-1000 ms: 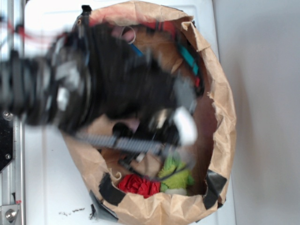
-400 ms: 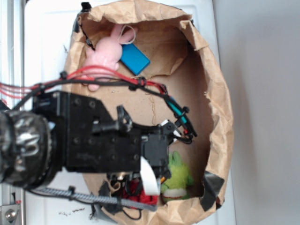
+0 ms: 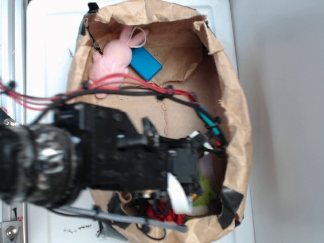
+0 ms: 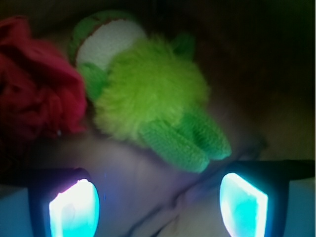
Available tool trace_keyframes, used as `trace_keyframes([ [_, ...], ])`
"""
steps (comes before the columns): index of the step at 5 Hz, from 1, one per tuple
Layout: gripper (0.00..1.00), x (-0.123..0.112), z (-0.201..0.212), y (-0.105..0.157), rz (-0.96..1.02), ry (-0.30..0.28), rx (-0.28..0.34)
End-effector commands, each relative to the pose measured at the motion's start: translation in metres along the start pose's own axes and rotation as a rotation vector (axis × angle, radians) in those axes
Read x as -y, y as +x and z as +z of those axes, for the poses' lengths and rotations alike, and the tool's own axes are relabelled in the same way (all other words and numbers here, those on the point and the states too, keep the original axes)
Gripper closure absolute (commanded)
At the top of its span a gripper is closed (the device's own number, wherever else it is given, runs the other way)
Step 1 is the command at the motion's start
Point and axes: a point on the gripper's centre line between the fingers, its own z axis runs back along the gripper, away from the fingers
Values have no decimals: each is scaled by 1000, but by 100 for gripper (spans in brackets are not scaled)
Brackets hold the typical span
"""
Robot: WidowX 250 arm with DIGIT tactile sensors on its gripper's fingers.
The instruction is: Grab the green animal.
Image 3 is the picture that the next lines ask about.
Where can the blue rectangular block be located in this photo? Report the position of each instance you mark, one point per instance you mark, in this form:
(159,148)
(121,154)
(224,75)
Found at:
(145,64)

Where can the black mounting bracket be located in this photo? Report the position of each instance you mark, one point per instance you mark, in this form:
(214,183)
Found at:
(5,119)

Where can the red crumpled tissue paper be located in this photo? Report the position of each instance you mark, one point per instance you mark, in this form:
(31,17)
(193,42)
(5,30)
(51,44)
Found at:
(162,212)

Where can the brown paper bag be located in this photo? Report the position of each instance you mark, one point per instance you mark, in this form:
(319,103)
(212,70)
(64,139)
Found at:
(192,59)

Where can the pink plush bunny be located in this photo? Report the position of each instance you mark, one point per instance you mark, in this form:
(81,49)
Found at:
(116,58)

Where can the aluminium frame rail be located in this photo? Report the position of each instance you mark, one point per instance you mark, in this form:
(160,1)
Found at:
(13,67)

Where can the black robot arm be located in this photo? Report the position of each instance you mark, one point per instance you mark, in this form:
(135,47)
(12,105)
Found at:
(90,146)

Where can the green plush animal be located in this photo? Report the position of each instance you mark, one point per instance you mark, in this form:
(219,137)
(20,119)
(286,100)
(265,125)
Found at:
(201,203)

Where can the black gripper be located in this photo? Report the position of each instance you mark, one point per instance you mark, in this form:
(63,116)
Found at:
(184,155)

